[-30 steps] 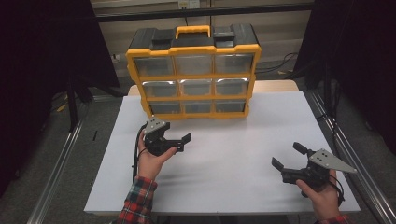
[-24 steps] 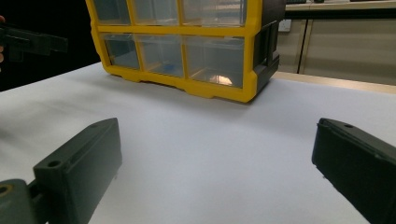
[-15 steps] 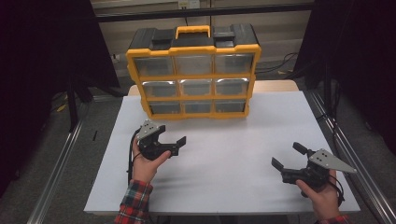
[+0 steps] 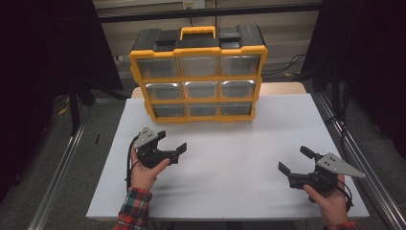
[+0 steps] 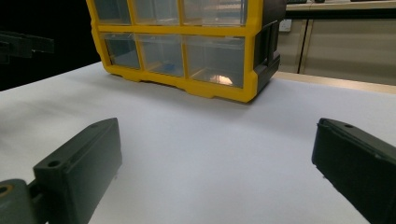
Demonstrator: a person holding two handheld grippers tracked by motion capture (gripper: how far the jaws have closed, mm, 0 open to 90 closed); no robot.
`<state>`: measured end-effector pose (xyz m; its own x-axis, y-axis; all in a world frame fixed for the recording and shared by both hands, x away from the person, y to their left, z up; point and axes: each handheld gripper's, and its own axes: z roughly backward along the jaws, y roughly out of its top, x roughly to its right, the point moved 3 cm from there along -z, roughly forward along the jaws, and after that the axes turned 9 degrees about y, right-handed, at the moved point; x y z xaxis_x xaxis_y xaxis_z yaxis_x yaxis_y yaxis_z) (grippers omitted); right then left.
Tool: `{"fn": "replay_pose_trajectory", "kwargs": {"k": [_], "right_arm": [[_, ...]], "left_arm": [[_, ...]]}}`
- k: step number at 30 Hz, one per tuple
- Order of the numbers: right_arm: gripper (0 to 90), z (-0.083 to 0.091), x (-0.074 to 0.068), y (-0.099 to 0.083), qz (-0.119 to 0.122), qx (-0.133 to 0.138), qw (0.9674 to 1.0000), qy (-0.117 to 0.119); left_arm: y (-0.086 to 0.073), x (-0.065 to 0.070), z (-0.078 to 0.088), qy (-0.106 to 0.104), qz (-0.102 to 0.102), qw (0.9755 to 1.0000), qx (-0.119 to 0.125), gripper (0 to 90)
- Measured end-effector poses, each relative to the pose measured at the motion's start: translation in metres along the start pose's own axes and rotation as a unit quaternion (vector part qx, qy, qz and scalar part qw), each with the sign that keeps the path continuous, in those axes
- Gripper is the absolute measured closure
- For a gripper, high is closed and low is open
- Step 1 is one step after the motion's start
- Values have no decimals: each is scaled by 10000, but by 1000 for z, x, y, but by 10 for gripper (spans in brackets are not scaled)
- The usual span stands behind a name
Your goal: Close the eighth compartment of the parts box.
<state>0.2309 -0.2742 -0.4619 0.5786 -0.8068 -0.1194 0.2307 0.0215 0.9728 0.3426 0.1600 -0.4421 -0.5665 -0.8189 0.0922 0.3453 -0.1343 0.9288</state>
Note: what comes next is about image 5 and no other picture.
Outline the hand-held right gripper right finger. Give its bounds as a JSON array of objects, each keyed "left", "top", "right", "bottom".
[{"left": 311, "top": 118, "right": 396, "bottom": 224}]

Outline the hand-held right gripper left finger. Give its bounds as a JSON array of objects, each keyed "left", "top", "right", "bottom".
[{"left": 33, "top": 117, "right": 123, "bottom": 224}]

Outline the small clear organizer drawer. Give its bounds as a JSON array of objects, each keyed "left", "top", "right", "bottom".
[{"left": 135, "top": 33, "right": 187, "bottom": 78}]

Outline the yellow black drawer organizer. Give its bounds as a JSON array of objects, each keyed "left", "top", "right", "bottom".
[{"left": 85, "top": 0, "right": 288, "bottom": 104}]

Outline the group of clear plastic drawers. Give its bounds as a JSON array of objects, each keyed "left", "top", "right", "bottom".
[{"left": 92, "top": 0, "right": 248, "bottom": 89}]

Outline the white wall socket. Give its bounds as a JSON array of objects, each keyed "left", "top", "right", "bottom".
[{"left": 278, "top": 19, "right": 292, "bottom": 33}]

